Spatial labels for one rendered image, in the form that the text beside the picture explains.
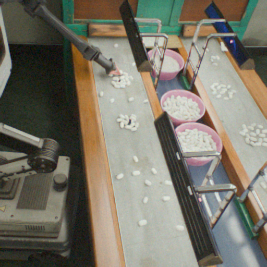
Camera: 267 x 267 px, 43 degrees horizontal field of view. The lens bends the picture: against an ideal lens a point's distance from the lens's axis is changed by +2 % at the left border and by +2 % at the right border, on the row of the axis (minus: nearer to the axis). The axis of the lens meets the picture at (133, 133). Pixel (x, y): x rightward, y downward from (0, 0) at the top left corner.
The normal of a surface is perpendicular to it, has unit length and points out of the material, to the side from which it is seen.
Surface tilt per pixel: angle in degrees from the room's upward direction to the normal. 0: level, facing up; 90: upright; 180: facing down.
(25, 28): 90
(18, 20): 90
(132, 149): 0
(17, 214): 0
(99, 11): 90
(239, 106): 0
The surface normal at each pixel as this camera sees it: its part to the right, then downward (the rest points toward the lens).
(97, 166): 0.12, -0.67
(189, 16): 0.18, 0.74
